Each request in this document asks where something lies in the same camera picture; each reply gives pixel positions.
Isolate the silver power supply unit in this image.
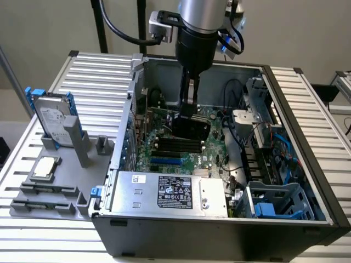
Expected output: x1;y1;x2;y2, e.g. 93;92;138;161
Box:
110;170;229;219

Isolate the blue disk carrier frame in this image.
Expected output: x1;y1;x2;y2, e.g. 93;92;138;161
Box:
25;87;81;144

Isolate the grey sensor bracket at wrist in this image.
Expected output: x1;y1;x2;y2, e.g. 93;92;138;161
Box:
218;15;247;60

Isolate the thick black camera cable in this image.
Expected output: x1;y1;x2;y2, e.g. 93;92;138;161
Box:
98;0;162;46

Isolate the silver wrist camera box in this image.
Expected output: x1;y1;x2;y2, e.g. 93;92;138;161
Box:
148;11;174;44

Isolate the silver CPU chip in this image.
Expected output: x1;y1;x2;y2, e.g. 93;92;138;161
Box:
31;157;60;181

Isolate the grey metal drive cage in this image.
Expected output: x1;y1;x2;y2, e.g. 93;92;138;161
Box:
231;77;284;150

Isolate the neighbouring slatted metal table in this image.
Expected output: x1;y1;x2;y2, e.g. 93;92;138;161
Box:
330;70;351;100

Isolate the blue SATA wire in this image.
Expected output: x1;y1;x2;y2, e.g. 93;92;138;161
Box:
270;130;304;172

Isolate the black open PC case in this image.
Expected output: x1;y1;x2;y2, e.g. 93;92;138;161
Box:
90;53;351;261

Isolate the graphics card with black cooler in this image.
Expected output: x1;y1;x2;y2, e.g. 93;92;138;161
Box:
141;87;212;141

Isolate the blue expansion slot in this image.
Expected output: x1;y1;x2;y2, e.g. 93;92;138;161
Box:
150;157;184;167

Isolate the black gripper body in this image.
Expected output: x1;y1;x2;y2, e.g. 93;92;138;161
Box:
175;26;219;75

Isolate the thin black wire loop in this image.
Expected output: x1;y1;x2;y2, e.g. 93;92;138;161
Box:
222;78;245;112

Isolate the grey disk bay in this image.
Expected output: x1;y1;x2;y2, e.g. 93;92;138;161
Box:
235;181;315;220

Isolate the black RAM slot bank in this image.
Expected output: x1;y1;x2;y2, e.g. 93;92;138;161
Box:
158;136;205;153

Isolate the grey parts rack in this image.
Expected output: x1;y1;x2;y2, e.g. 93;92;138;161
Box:
9;115;116;220

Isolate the silver hard disk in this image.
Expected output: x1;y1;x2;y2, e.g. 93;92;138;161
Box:
34;94;74;144

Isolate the black stand pole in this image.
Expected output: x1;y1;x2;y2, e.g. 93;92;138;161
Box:
138;0;148;54
90;0;109;53

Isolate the blue disk bay latch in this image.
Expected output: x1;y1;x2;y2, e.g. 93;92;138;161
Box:
254;202;277;219

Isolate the green Dell motherboard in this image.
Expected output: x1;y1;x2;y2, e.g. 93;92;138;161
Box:
135;105;249;192

